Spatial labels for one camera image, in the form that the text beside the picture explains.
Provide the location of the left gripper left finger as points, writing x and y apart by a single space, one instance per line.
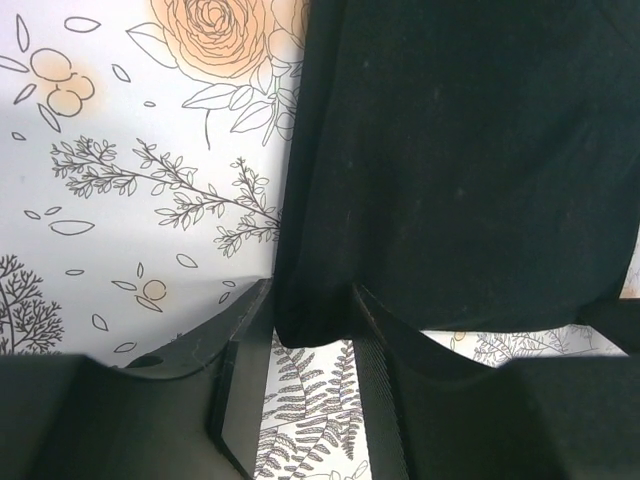
201 394

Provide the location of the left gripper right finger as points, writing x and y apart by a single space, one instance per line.
420 401

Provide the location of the black t shirt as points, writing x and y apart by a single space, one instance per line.
474 165

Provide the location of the floral table mat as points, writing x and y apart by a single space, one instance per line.
145 148

